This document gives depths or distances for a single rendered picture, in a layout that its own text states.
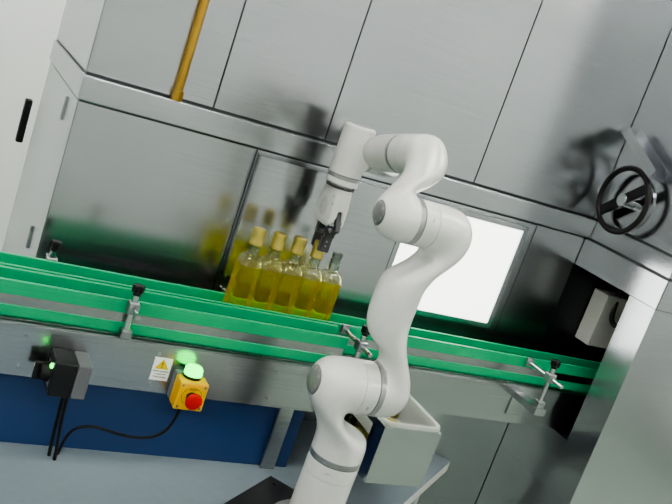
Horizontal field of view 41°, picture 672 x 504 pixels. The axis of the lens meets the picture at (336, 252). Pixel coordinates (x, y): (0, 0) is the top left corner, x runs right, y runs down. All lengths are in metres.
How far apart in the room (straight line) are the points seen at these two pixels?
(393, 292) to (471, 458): 1.32
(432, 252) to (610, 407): 1.07
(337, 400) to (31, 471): 0.69
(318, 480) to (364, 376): 0.26
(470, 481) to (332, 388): 1.32
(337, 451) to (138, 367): 0.50
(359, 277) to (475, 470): 0.91
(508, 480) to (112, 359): 1.50
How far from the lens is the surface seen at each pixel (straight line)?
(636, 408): 2.83
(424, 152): 1.89
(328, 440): 1.98
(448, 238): 1.86
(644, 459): 2.97
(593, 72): 2.79
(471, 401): 2.67
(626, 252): 2.81
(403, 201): 1.80
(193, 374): 2.09
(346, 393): 1.90
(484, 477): 3.17
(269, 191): 2.34
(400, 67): 2.44
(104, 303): 2.05
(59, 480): 2.08
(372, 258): 2.52
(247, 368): 2.19
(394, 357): 1.92
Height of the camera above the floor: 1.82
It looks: 13 degrees down
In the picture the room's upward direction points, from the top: 19 degrees clockwise
